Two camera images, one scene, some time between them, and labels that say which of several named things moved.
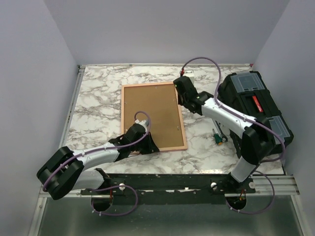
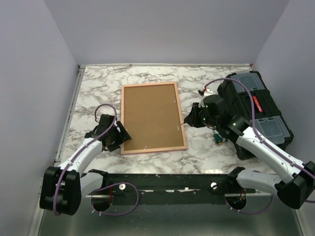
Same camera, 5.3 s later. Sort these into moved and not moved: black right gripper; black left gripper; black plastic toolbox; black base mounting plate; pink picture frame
Moved: black right gripper; black left gripper
Not moved: black base mounting plate; black plastic toolbox; pink picture frame
